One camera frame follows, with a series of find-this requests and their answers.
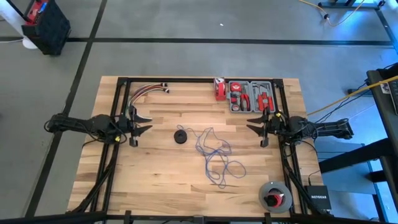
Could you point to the black floor stand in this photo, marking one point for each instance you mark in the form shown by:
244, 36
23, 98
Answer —
342, 4

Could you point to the red battery box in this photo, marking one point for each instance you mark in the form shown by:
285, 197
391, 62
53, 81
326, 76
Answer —
34, 12

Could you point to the black fabric crate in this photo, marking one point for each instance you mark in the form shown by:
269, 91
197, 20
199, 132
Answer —
53, 31

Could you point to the red tape measure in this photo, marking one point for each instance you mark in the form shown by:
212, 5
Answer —
236, 86

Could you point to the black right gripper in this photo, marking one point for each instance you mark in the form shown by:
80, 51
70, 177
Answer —
270, 126

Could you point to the grey spool with red core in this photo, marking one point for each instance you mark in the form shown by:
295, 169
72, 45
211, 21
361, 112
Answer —
264, 199

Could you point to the small round tape roll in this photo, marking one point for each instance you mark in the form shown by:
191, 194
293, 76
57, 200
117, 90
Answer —
235, 108

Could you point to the red tape measure box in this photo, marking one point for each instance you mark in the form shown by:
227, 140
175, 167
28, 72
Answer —
220, 90

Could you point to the black Netgear network switch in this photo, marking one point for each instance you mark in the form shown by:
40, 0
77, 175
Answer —
317, 199

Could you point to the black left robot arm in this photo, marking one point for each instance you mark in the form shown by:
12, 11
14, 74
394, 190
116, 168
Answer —
87, 124

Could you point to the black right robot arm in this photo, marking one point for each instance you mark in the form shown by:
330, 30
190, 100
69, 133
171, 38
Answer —
314, 127

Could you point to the white round base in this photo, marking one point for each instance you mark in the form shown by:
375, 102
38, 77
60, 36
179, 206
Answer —
29, 44

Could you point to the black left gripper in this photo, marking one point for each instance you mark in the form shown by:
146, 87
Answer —
130, 127

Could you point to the black aluminium rig frame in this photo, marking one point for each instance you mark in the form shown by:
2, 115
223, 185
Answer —
199, 80

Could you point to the black desk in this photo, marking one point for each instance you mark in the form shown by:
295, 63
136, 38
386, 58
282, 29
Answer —
388, 130

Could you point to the grey plastic tool case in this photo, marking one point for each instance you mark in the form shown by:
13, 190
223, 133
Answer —
250, 85

